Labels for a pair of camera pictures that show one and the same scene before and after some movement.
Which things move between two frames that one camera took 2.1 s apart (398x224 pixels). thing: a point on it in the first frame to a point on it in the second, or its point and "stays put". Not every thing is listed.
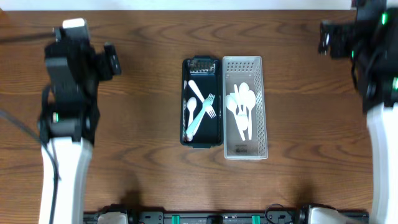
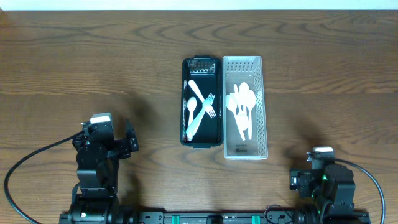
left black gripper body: x=109 y=61 to x=125 y=146
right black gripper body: x=347 y=35 to x=307 y=186
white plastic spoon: x=250 y=102 stays put
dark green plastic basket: x=207 y=71 stays put
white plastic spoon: x=244 y=91 stays put
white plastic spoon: x=231 y=105 stays put
